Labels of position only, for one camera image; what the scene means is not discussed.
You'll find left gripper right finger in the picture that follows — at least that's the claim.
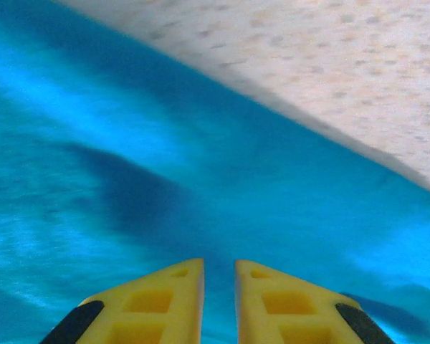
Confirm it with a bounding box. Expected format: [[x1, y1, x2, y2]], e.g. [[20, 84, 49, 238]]
[[234, 258, 397, 344]]

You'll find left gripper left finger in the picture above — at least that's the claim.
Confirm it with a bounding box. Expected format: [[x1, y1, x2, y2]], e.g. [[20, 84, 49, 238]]
[[39, 257, 205, 344]]

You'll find blue t-shirt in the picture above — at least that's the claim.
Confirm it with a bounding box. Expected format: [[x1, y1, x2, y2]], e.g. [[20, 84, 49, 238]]
[[0, 0, 430, 344]]

